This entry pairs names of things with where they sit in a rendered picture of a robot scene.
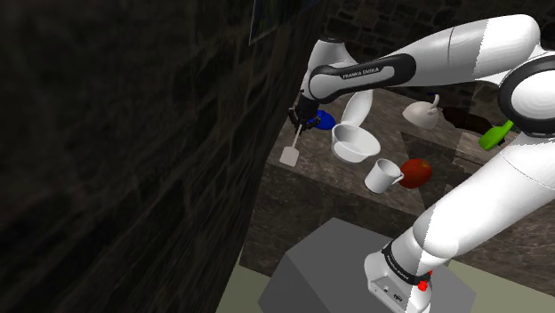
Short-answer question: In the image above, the white spatula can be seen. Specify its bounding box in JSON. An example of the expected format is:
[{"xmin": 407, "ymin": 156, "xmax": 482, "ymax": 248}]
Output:
[{"xmin": 278, "ymin": 124, "xmax": 302, "ymax": 167}]

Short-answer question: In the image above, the white bowl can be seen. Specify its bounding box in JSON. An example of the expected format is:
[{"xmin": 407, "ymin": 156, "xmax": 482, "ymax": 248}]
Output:
[{"xmin": 331, "ymin": 123, "xmax": 382, "ymax": 164}]

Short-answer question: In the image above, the green bottle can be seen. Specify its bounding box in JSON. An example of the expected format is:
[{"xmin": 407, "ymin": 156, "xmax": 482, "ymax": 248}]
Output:
[{"xmin": 478, "ymin": 119, "xmax": 515, "ymax": 151}]

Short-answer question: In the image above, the blue plate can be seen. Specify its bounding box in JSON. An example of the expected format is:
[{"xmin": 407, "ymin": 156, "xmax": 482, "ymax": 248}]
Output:
[{"xmin": 312, "ymin": 109, "xmax": 337, "ymax": 131}]

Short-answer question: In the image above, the grey robot stand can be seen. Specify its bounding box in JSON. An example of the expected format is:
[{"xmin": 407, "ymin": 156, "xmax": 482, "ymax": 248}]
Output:
[{"xmin": 257, "ymin": 217, "xmax": 477, "ymax": 313}]

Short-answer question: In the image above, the white rounded jug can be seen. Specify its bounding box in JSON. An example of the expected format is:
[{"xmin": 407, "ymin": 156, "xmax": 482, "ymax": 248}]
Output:
[{"xmin": 402, "ymin": 93, "xmax": 441, "ymax": 130}]

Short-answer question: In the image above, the red apple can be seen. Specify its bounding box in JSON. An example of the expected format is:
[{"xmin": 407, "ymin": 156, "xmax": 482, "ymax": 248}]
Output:
[{"xmin": 398, "ymin": 157, "xmax": 433, "ymax": 189}]

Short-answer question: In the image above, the white plate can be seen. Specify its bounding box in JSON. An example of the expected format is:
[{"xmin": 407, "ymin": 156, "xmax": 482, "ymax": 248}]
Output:
[{"xmin": 340, "ymin": 89, "xmax": 374, "ymax": 128}]

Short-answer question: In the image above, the white mug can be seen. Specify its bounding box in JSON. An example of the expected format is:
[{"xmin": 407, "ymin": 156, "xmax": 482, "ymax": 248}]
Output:
[{"xmin": 364, "ymin": 157, "xmax": 406, "ymax": 195}]

